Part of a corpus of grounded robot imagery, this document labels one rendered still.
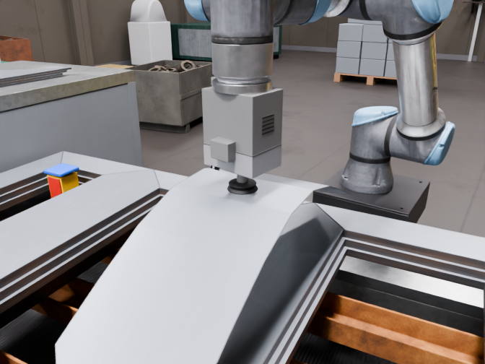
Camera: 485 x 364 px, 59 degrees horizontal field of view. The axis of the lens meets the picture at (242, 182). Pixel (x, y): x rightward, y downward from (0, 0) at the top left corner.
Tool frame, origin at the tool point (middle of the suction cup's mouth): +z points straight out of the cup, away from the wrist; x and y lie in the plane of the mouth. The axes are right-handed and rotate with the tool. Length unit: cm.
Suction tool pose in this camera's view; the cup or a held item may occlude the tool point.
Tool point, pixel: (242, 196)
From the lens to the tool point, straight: 59.7
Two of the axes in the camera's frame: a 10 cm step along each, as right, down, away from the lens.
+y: 7.7, 2.5, -5.9
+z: 0.0, 9.2, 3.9
